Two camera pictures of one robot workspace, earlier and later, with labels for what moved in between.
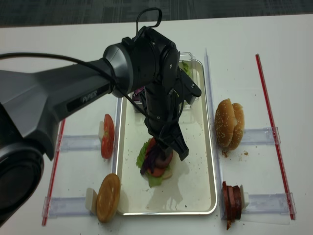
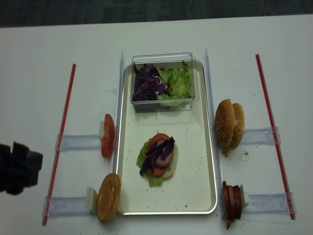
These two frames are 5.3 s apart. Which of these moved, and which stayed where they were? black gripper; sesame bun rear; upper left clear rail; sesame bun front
Moved: black gripper
Stayed: sesame bun rear; upper left clear rail; sesame bun front
